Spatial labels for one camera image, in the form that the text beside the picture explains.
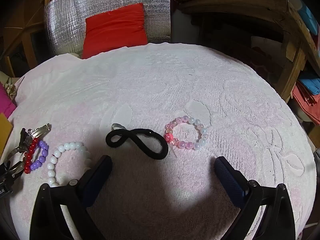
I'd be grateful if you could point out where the pink clear bead bracelet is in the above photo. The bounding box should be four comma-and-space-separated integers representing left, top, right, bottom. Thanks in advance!
164, 115, 208, 151

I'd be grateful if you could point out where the silver foil insulation panel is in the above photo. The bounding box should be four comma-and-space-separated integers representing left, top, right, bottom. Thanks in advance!
44, 0, 171, 55

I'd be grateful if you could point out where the red bead bracelet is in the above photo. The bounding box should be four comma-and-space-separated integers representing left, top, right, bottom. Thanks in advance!
23, 138, 40, 175

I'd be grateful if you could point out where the wooden shelf table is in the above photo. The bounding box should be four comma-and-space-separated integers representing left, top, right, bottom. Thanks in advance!
179, 0, 319, 100

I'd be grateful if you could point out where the orange cardboard tray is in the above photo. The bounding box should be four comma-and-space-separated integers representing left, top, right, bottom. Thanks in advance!
0, 113, 13, 155

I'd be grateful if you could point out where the metal watch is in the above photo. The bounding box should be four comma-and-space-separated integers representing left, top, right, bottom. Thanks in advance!
4, 124, 52, 176

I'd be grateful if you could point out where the red cushion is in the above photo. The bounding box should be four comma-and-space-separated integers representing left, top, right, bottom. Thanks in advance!
82, 3, 148, 59

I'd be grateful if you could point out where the magenta cushion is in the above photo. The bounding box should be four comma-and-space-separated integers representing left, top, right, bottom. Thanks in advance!
0, 84, 16, 119

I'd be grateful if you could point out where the black hair tie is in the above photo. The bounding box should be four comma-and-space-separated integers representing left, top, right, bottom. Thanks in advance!
105, 128, 169, 160

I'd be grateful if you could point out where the white bead bracelet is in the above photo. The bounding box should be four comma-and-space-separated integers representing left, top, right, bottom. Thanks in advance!
47, 141, 92, 188

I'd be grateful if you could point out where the purple bead bracelet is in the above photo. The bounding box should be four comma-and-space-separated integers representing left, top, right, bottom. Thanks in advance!
30, 140, 49, 171

